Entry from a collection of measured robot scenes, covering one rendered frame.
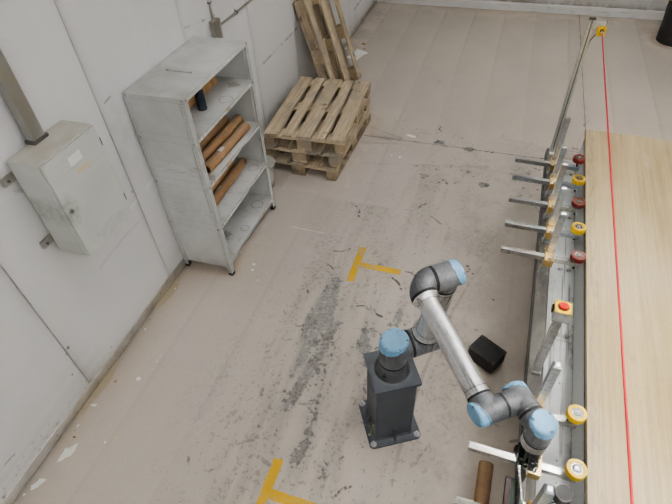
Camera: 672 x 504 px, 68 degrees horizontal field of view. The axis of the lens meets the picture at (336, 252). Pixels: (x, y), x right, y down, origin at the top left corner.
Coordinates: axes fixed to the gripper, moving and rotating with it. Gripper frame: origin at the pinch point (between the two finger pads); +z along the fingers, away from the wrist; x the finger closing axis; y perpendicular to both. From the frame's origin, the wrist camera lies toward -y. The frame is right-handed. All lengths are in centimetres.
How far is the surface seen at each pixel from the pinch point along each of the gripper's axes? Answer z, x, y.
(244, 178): 47, -226, -192
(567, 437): 37, 26, -36
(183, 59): -56, -246, -180
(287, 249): 99, -185, -171
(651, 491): 9, 49, -8
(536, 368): 24, 7, -61
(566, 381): 37, 25, -67
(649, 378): 9, 53, -60
